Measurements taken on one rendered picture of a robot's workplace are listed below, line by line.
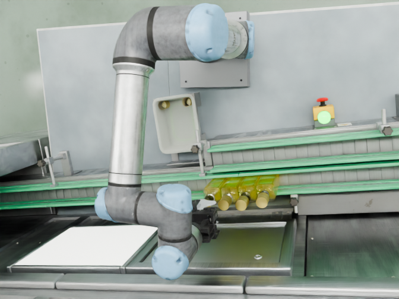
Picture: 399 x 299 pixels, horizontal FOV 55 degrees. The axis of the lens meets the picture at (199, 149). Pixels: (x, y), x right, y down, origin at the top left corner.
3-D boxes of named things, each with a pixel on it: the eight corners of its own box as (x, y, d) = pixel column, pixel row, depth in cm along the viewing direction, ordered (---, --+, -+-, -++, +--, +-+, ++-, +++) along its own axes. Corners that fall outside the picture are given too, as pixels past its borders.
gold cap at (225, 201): (221, 206, 119) (218, 210, 115) (220, 195, 118) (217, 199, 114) (232, 206, 118) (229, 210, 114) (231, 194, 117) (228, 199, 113)
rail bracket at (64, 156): (73, 175, 172) (40, 190, 151) (66, 139, 169) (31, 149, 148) (83, 175, 171) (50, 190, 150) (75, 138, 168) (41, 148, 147)
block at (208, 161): (208, 162, 149) (203, 166, 143) (205, 138, 148) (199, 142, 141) (217, 161, 148) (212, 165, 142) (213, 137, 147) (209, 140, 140)
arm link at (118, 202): (103, 0, 83) (85, 223, 83) (148, -3, 80) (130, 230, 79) (128, 19, 94) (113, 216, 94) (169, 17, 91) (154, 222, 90)
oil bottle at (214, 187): (218, 187, 143) (202, 206, 123) (216, 172, 143) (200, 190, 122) (233, 186, 142) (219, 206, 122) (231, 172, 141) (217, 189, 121)
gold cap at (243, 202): (238, 207, 115) (236, 212, 111) (236, 196, 115) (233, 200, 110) (250, 206, 114) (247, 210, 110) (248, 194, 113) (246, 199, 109)
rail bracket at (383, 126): (373, 129, 125) (380, 136, 112) (372, 107, 123) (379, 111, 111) (387, 128, 123) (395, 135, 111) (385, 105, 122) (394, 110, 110)
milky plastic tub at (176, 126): (168, 150, 160) (160, 154, 152) (159, 96, 156) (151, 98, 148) (207, 146, 155) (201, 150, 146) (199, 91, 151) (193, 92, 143)
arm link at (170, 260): (183, 249, 77) (183, 286, 79) (199, 228, 88) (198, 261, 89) (148, 244, 79) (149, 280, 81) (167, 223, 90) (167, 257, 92)
